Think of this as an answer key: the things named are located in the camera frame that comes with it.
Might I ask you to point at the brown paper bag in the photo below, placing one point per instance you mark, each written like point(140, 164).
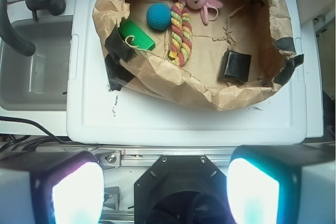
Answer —
point(260, 28)

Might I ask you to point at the green block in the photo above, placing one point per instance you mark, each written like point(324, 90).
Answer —
point(135, 36)

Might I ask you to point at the black box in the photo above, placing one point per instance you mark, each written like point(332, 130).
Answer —
point(235, 67)

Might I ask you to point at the multicolour braided rope toy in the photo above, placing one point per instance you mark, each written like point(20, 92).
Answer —
point(181, 35)

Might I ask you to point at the black octagonal mount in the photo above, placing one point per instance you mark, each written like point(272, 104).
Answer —
point(182, 190)

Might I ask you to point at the aluminium rail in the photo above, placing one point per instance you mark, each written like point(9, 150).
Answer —
point(122, 156)

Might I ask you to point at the black faucet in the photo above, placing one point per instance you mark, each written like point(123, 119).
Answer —
point(12, 12)

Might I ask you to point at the blue textured ball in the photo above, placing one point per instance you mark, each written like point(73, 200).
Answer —
point(158, 16)

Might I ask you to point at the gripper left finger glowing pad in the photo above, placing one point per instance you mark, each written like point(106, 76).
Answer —
point(51, 187)

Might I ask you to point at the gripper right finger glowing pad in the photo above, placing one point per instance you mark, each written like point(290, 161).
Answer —
point(282, 183)

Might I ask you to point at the white plastic lid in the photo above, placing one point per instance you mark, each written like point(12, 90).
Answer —
point(95, 114)

